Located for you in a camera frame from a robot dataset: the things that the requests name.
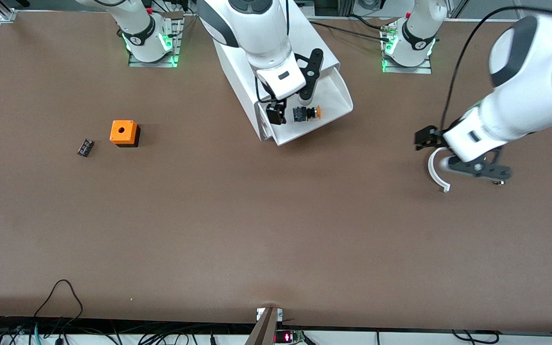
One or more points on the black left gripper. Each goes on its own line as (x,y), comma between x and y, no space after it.
(433,137)

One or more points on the orange button enclosure box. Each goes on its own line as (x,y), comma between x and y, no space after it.
(122,134)

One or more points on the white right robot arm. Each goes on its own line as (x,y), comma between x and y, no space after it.
(261,38)

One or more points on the orange headed push button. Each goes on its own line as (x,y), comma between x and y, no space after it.
(315,113)

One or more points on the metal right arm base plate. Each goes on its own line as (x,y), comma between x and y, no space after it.
(134,63)

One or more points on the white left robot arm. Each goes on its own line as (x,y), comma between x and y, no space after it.
(525,72)

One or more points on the white drawer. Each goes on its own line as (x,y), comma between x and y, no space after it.
(333,96)

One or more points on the white drawer cabinet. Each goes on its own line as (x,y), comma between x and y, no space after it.
(237,76)

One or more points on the small black connector block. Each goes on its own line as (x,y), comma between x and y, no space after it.
(86,147)

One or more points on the small device with red display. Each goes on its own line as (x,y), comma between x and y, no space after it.
(285,337)

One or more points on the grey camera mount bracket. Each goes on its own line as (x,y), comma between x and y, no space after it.
(264,330)

